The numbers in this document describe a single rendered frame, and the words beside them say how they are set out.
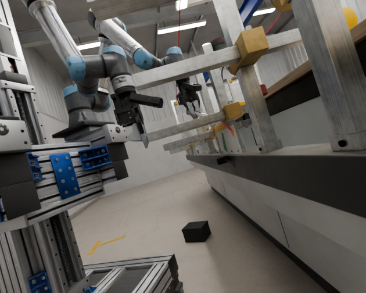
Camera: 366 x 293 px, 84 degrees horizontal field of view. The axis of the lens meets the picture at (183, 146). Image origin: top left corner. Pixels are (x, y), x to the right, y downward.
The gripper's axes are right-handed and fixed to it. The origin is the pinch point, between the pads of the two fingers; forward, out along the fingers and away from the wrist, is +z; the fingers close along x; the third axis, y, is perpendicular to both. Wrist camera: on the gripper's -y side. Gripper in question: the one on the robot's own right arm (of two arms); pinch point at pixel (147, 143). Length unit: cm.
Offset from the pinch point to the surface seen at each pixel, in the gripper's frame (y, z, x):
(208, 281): -6, 83, -50
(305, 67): -49, -6, 18
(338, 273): -51, 64, 0
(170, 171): 26, 68, -790
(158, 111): 3, -191, -795
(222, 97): -30.9, -8.6, -2.3
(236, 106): -32.5, -3.2, 4.9
